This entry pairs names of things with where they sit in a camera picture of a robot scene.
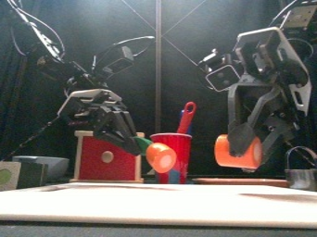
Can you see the carrot piece with green leaf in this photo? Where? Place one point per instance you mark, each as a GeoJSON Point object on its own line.
{"type": "Point", "coordinates": [162, 159]}

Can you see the vertical metal frame pole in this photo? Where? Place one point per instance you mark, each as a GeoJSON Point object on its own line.
{"type": "Point", "coordinates": [158, 77]}

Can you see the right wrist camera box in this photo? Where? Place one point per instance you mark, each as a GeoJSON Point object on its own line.
{"type": "Point", "coordinates": [222, 78]}

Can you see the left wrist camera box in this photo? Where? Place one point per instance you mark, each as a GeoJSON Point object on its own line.
{"type": "Point", "coordinates": [117, 61]}

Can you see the red wooden drawer box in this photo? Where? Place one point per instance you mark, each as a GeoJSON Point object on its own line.
{"type": "Point", "coordinates": [95, 163]}

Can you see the small metal bucket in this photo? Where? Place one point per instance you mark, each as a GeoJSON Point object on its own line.
{"type": "Point", "coordinates": [299, 179]}

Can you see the cube block with green circle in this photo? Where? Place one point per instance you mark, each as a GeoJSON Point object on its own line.
{"type": "Point", "coordinates": [12, 176]}

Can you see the red plastic cup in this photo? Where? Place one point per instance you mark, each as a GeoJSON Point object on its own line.
{"type": "Point", "coordinates": [180, 145]}

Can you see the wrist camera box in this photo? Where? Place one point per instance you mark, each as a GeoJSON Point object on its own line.
{"type": "Point", "coordinates": [222, 78]}
{"type": "Point", "coordinates": [117, 61]}

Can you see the pale blue bowl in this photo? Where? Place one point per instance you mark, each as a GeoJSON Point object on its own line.
{"type": "Point", "coordinates": [49, 165]}

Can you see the flat brown tray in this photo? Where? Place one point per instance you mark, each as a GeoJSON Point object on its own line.
{"type": "Point", "coordinates": [206, 182]}

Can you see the white cutting board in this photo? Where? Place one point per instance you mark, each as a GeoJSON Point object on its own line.
{"type": "Point", "coordinates": [164, 203]}

